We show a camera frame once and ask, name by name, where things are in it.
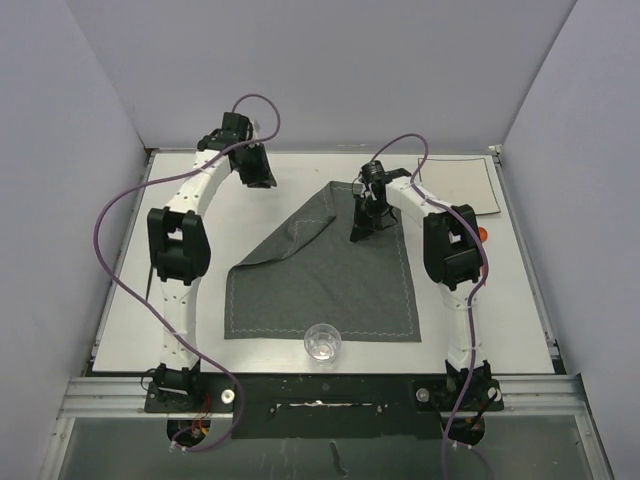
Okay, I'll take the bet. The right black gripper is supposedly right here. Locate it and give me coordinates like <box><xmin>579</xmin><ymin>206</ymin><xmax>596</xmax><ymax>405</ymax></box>
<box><xmin>353</xmin><ymin>194</ymin><xmax>389</xmax><ymax>242</ymax></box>

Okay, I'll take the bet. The grey cloth placemat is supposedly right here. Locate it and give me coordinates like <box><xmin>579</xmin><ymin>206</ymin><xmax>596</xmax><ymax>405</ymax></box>
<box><xmin>224</xmin><ymin>181</ymin><xmax>421</xmax><ymax>343</ymax></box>

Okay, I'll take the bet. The white rectangular plate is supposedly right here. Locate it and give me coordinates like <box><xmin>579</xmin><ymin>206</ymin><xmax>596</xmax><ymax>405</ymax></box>
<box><xmin>416</xmin><ymin>158</ymin><xmax>500</xmax><ymax>216</ymax></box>

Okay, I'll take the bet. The clear drinking glass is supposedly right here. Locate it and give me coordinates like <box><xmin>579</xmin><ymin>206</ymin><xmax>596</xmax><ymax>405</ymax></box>
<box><xmin>303</xmin><ymin>323</ymin><xmax>342</xmax><ymax>365</ymax></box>

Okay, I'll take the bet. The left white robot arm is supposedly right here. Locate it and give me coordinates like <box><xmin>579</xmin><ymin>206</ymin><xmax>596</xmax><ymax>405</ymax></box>
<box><xmin>147</xmin><ymin>126</ymin><xmax>277</xmax><ymax>411</ymax></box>

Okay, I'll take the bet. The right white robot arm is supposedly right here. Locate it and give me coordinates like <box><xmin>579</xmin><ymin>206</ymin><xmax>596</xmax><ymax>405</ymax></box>
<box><xmin>350</xmin><ymin>161</ymin><xmax>488</xmax><ymax>372</ymax></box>

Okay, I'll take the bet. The orange plastic spoon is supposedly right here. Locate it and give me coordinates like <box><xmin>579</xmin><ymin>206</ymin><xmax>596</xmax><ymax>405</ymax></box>
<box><xmin>478</xmin><ymin>227</ymin><xmax>488</xmax><ymax>243</ymax></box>

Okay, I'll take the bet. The black metal fork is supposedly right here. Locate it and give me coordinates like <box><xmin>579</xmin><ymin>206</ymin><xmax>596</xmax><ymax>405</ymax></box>
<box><xmin>144</xmin><ymin>266</ymin><xmax>154</xmax><ymax>302</ymax></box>

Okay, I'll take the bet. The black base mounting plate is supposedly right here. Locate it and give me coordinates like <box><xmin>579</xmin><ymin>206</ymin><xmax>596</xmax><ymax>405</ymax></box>
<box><xmin>144</xmin><ymin>373</ymin><xmax>504</xmax><ymax>447</ymax></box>

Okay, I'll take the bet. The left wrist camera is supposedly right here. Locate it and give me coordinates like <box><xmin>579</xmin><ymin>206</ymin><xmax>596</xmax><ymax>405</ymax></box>
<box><xmin>249</xmin><ymin>119</ymin><xmax>261</xmax><ymax>138</ymax></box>

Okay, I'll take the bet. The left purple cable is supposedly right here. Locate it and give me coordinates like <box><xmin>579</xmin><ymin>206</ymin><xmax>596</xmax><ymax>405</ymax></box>
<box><xmin>93</xmin><ymin>93</ymin><xmax>282</xmax><ymax>455</ymax></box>

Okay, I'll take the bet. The purple cable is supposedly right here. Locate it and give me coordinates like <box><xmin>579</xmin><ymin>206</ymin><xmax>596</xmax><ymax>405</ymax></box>
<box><xmin>369</xmin><ymin>132</ymin><xmax>496</xmax><ymax>480</ymax></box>
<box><xmin>93</xmin><ymin>93</ymin><xmax>282</xmax><ymax>455</ymax></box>

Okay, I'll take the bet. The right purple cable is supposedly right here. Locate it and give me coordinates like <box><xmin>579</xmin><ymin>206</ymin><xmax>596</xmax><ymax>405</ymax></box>
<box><xmin>369</xmin><ymin>132</ymin><xmax>496</xmax><ymax>480</ymax></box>

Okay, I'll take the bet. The aluminium frame rail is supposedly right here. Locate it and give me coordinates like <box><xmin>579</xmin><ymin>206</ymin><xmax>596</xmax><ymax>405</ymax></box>
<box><xmin>59</xmin><ymin>374</ymin><xmax>586</xmax><ymax>418</ymax></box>

